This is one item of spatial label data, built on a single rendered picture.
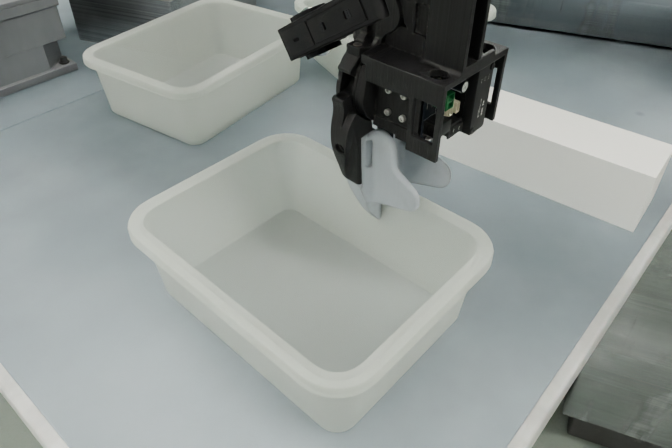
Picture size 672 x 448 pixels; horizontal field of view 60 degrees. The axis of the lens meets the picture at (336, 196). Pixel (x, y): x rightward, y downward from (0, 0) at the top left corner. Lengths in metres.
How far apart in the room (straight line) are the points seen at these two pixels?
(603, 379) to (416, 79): 0.87
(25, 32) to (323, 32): 0.48
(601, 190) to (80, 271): 0.45
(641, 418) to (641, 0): 0.70
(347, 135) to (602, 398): 0.88
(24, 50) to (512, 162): 0.59
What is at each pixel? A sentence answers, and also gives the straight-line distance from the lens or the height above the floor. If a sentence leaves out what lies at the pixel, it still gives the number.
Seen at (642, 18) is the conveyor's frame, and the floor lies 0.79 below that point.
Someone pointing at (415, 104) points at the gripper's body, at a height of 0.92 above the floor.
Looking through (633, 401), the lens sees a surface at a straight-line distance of 1.17.
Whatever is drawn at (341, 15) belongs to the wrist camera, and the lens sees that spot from 0.39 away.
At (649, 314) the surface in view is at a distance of 1.01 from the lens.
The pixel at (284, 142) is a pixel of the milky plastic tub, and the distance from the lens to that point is 0.51.
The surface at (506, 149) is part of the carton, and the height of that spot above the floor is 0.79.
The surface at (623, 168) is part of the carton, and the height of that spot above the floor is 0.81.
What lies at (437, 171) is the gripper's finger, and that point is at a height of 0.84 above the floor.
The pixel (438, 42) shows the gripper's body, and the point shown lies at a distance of 0.35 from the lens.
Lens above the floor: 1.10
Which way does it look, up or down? 38 degrees down
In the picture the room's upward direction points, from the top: straight up
